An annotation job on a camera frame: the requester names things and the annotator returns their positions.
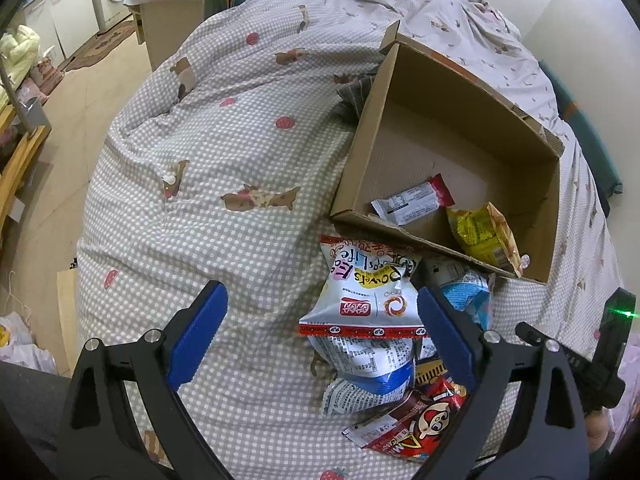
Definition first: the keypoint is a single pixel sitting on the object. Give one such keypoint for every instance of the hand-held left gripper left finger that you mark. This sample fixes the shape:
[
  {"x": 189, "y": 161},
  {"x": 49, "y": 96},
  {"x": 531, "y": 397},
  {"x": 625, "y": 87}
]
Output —
[{"x": 200, "y": 330}]

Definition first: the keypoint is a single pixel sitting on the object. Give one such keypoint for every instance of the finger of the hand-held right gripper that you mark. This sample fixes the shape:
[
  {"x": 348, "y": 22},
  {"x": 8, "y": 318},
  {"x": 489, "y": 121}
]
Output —
[{"x": 527, "y": 332}]

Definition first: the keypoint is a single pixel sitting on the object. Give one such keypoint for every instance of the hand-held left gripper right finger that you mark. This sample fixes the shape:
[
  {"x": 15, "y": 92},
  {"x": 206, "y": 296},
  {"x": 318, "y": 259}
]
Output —
[{"x": 445, "y": 335}]

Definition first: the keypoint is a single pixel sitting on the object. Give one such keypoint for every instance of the yellow and black snack packet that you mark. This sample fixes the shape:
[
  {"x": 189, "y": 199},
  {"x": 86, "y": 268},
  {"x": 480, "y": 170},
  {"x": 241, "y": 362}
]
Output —
[{"x": 430, "y": 371}]

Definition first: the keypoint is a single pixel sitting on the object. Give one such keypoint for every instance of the light blue snack packet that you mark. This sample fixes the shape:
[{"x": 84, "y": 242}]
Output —
[{"x": 467, "y": 292}]

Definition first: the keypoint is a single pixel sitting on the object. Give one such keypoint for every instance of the blue and white snack bag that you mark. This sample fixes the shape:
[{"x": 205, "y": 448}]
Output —
[{"x": 365, "y": 360}]

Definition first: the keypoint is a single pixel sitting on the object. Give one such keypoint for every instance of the red cartoon snack packet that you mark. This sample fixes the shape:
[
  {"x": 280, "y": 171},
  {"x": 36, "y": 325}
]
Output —
[{"x": 425, "y": 425}]

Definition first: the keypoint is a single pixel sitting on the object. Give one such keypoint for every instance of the white snack bag red trim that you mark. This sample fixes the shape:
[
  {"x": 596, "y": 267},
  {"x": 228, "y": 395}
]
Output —
[{"x": 360, "y": 290}]

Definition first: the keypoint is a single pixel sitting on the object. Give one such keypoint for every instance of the red and white snack bar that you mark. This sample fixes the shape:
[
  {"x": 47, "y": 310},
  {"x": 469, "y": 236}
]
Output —
[{"x": 410, "y": 202}]

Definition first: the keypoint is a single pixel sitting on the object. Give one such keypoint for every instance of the cardboard box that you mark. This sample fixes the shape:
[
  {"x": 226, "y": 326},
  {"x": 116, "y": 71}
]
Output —
[{"x": 450, "y": 150}]

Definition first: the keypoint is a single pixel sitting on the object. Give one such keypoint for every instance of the person's right forearm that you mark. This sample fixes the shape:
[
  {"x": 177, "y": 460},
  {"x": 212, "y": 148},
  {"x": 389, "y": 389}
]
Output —
[{"x": 597, "y": 432}]

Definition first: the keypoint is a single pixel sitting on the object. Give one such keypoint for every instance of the flat cardboard piece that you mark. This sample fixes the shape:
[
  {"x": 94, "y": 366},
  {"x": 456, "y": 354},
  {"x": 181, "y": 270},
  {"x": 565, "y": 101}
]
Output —
[{"x": 67, "y": 310}]

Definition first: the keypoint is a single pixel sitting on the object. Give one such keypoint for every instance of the white plastic bag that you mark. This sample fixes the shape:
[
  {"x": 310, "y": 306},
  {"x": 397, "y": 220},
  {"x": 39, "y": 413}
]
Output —
[{"x": 22, "y": 347}]

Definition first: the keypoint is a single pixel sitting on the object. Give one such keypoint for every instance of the checked printed blanket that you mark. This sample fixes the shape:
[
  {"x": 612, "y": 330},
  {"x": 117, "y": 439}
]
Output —
[{"x": 240, "y": 150}]

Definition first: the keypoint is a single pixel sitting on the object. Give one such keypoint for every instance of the teal cushion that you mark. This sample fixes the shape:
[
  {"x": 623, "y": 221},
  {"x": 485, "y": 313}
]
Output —
[{"x": 595, "y": 150}]

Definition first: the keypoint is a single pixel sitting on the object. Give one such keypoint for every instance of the wooden rack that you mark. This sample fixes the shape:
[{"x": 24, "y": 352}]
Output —
[{"x": 20, "y": 160}]

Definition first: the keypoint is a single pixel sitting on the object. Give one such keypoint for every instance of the dark patterned cloth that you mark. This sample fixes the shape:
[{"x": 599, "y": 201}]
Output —
[{"x": 356, "y": 94}]

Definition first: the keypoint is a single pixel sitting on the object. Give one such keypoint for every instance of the brown floor rug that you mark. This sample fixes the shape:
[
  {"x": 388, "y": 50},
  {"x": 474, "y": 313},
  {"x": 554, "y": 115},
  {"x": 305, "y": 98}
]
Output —
[{"x": 102, "y": 42}]

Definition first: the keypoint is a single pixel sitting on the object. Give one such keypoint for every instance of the pale printed bed sheet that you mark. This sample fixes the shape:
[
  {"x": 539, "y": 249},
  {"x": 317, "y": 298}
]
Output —
[{"x": 450, "y": 25}]

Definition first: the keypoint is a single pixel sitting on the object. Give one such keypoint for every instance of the pale yellow blanket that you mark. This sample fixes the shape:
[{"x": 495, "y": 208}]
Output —
[{"x": 17, "y": 52}]

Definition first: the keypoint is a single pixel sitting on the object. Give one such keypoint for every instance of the white cabinets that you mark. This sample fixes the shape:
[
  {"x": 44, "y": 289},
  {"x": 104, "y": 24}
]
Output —
[{"x": 60, "y": 15}]

